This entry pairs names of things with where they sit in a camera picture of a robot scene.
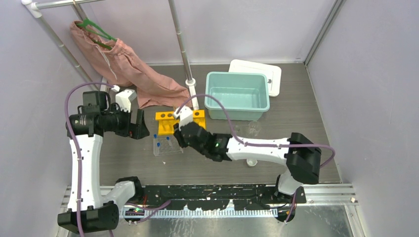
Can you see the glass beaker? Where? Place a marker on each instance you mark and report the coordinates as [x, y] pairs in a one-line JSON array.
[[254, 128]]

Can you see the yellow test tube rack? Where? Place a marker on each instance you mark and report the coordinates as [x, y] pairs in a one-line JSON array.
[[166, 121]]

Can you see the small white cup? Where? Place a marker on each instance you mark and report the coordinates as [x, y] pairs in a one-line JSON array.
[[251, 162]]

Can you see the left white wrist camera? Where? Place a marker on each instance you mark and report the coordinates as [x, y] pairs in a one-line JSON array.
[[124, 98]]

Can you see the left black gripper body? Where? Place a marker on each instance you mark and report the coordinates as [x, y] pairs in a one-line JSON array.
[[120, 121]]

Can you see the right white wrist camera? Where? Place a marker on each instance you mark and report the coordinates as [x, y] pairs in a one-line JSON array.
[[184, 115]]

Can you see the green clothes hanger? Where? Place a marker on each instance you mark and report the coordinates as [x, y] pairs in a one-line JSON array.
[[90, 31]]

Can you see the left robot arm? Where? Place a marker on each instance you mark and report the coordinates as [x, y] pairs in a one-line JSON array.
[[88, 210]]

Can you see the pink cloth garment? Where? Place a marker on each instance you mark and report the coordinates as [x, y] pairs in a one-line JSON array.
[[121, 66]]

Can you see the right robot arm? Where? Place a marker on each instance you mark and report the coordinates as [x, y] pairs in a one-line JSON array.
[[300, 157]]

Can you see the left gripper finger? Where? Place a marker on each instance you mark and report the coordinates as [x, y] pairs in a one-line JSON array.
[[138, 130], [140, 115]]

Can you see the clear well plate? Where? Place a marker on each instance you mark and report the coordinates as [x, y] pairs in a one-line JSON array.
[[165, 149]]

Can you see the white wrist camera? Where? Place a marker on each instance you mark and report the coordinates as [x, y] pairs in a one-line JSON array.
[[184, 115], [124, 98]]

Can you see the teal plastic bin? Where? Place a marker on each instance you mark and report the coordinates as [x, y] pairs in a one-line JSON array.
[[244, 95]]

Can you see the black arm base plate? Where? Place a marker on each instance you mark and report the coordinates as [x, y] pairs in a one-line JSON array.
[[212, 197]]

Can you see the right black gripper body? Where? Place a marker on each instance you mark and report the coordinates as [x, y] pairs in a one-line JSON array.
[[183, 142]]

